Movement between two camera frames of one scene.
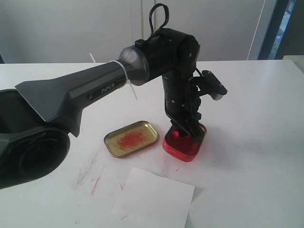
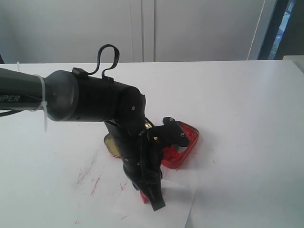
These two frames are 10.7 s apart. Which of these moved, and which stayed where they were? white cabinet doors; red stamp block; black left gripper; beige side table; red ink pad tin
Moved: black left gripper; red stamp block; red ink pad tin
Stayed: beige side table; white cabinet doors
